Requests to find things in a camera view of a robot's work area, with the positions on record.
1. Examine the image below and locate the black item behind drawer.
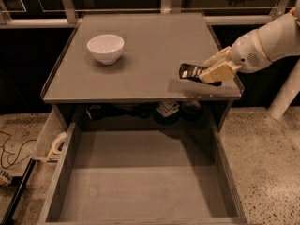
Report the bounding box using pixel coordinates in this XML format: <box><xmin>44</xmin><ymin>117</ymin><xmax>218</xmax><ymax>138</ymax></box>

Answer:
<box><xmin>85</xmin><ymin>104</ymin><xmax>104</xmax><ymax>120</ymax></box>

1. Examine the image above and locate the tape roll in bin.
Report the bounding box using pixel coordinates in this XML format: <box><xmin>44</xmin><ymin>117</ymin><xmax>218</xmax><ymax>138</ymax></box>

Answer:
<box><xmin>48</xmin><ymin>132</ymin><xmax>67</xmax><ymax>157</ymax></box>

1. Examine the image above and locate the clear plastic bin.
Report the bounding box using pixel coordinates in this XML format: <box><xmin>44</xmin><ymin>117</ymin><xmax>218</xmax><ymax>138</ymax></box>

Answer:
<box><xmin>32</xmin><ymin>111</ymin><xmax>67</xmax><ymax>163</ymax></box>

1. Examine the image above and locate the dark round container behind drawer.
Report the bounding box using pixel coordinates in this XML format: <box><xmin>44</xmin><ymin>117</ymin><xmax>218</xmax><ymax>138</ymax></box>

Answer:
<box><xmin>180</xmin><ymin>100</ymin><xmax>201</xmax><ymax>121</ymax></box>

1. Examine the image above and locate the striped packet behind drawer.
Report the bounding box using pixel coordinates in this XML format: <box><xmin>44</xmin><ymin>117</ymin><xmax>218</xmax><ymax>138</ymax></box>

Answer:
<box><xmin>156</xmin><ymin>102</ymin><xmax>179</xmax><ymax>117</ymax></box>

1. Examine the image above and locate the white ceramic bowl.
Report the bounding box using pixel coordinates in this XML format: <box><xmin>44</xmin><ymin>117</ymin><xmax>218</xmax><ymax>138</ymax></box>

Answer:
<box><xmin>87</xmin><ymin>34</ymin><xmax>125</xmax><ymax>65</ymax></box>

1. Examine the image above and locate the grey cabinet with top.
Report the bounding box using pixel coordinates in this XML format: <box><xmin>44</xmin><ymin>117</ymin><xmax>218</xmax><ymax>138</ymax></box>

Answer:
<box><xmin>39</xmin><ymin>11</ymin><xmax>246</xmax><ymax>131</ymax></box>

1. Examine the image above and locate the open grey top drawer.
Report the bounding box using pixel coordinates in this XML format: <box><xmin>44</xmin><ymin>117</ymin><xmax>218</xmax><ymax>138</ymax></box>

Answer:
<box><xmin>38</xmin><ymin>124</ymin><xmax>248</xmax><ymax>225</ymax></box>

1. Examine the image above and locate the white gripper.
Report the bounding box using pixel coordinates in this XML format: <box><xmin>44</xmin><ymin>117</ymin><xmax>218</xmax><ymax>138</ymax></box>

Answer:
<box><xmin>199</xmin><ymin>30</ymin><xmax>271</xmax><ymax>83</ymax></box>

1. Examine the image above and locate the black cable on floor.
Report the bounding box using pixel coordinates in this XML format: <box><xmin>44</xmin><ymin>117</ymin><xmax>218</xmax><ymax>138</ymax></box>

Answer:
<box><xmin>0</xmin><ymin>129</ymin><xmax>38</xmax><ymax>170</ymax></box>

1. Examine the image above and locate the metal railing frame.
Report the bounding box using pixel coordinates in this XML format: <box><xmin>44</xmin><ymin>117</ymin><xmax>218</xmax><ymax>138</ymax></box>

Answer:
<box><xmin>0</xmin><ymin>0</ymin><xmax>296</xmax><ymax>28</ymax></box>

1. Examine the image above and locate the dark chocolate bar wrapper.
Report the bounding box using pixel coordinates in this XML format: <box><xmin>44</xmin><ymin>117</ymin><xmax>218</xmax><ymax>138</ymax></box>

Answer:
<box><xmin>178</xmin><ymin>62</ymin><xmax>223</xmax><ymax>87</ymax></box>

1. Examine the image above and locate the small coloured item on floor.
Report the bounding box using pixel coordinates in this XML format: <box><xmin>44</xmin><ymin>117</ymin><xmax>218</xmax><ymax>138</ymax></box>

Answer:
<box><xmin>0</xmin><ymin>170</ymin><xmax>13</xmax><ymax>186</ymax></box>

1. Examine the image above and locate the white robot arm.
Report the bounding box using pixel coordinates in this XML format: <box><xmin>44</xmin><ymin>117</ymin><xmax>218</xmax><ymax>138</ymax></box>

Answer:
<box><xmin>199</xmin><ymin>0</ymin><xmax>300</xmax><ymax>83</ymax></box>

